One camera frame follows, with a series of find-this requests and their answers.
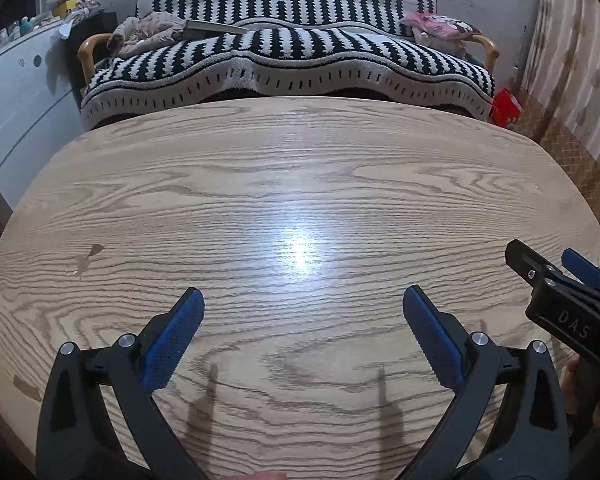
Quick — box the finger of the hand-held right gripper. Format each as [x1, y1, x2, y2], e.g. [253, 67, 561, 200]
[505, 240, 556, 288]
[561, 248, 600, 306]

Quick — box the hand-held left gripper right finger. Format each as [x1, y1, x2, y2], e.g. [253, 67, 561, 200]
[397, 285, 571, 480]

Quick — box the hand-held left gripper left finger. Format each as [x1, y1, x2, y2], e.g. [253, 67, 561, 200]
[36, 287, 206, 480]

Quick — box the person's right hand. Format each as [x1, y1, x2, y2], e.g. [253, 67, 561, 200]
[562, 355, 600, 448]

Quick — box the red bag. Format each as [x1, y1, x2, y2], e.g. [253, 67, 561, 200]
[491, 87, 523, 127]

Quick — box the pink plush toy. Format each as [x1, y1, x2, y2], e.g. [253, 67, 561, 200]
[399, 12, 483, 58]

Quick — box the white cabinet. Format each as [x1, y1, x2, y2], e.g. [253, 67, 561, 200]
[0, 22, 88, 211]

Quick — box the black white striped sofa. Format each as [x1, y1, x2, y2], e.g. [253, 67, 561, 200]
[80, 0, 496, 131]

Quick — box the wooden sofa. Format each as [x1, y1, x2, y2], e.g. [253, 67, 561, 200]
[77, 34, 501, 121]

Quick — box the beige cloth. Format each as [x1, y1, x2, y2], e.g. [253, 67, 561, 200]
[107, 12, 188, 58]

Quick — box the grey book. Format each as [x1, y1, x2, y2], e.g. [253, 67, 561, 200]
[182, 19, 248, 41]

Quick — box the pile of toys and bottles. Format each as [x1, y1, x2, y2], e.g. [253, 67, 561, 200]
[0, 0, 106, 41]

